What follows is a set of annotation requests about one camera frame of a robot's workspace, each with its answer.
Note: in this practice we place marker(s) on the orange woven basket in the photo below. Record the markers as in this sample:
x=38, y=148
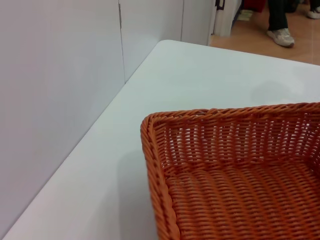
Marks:
x=237, y=187

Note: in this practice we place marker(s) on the white sneaker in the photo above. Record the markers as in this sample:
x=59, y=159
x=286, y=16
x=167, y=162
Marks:
x=314, y=13
x=281, y=37

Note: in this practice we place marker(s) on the person leg in black trousers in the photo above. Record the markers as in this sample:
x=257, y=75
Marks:
x=276, y=15

